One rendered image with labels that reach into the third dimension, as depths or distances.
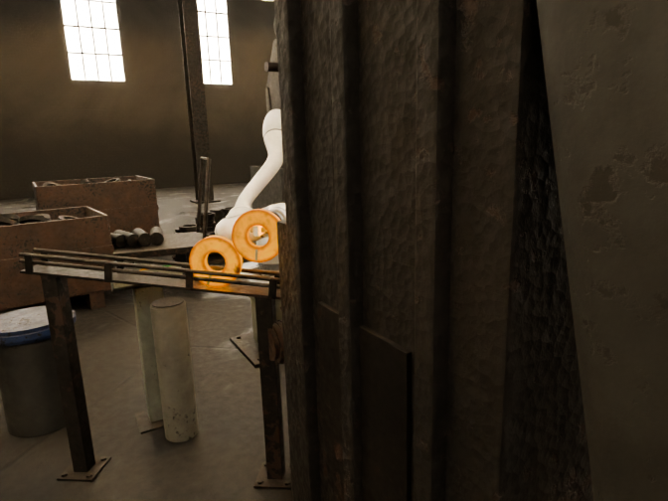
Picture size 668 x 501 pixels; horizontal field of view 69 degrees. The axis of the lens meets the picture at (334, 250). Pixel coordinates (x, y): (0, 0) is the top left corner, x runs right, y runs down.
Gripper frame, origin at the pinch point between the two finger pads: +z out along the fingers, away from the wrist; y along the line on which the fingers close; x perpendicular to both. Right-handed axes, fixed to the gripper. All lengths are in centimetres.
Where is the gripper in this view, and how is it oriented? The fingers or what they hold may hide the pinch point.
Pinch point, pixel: (257, 230)
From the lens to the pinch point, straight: 142.3
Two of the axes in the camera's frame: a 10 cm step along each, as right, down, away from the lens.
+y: -10.0, 0.1, 0.9
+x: -0.2, -9.9, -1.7
